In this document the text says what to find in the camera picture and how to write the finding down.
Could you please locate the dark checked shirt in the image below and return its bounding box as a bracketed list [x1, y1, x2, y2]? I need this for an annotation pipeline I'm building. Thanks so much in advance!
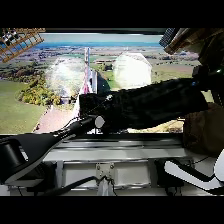
[78, 77, 210, 132]

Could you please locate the brown garment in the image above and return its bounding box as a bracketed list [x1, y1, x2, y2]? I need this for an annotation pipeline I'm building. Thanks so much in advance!
[182, 102, 224, 157]

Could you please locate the silver frame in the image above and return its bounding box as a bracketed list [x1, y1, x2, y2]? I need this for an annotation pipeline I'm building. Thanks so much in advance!
[0, 133, 224, 197]

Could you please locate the black cable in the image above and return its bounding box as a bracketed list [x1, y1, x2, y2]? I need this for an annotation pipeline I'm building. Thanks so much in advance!
[40, 175, 117, 197]

